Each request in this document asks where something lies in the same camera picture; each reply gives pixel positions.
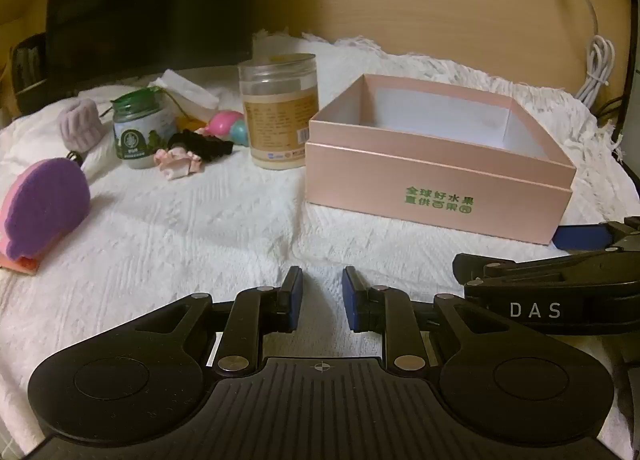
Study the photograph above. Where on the pink cardboard box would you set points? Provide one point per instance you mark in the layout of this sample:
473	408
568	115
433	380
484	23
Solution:
440	175

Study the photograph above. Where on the clear plastic jar beige label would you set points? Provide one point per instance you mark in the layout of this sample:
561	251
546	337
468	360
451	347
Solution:
280	110

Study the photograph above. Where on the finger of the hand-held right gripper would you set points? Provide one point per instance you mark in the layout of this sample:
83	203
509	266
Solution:
580	236
550	265

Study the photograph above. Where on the pink plaid hair scrunchie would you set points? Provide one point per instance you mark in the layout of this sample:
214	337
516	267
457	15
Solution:
177	163

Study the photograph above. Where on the purple and pink sponge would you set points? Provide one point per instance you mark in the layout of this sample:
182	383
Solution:
42	210

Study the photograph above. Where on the small green-lid jar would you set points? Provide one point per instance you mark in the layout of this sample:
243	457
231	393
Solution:
140	132

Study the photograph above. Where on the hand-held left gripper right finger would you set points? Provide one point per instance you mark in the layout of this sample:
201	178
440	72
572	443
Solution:
349	301

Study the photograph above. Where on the teal plastic ball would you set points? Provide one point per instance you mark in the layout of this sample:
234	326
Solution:
241	132

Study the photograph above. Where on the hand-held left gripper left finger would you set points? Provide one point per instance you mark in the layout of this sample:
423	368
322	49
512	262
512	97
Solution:
296	301

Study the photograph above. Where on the pink plastic ball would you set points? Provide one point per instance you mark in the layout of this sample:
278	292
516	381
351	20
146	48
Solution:
225	121

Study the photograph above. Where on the black hair scrunchie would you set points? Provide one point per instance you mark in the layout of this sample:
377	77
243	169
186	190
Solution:
202	144

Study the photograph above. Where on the black monitor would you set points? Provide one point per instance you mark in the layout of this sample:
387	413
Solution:
150	5

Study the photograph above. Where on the white textured blanket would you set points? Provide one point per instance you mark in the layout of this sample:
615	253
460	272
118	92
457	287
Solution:
200	240

